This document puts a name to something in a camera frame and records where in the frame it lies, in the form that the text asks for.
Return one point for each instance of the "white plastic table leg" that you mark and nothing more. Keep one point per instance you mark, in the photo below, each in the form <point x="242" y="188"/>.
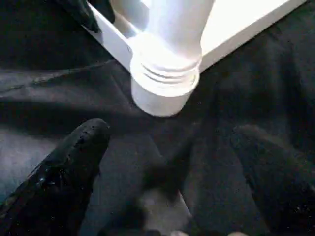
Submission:
<point x="177" y="24"/>

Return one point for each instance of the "black plastic mat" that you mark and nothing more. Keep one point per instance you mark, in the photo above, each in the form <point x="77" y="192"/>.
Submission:
<point x="270" y="98"/>

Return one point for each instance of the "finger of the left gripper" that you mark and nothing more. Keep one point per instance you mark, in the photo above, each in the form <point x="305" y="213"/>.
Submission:
<point x="93" y="12"/>

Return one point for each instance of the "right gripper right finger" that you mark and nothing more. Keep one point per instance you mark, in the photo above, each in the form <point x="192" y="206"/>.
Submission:
<point x="275" y="177"/>

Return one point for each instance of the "white plastic table top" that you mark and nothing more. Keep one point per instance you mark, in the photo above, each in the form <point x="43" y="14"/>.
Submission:
<point x="246" y="24"/>

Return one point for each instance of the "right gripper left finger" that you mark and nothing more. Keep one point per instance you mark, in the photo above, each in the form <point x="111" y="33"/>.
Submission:
<point x="61" y="177"/>

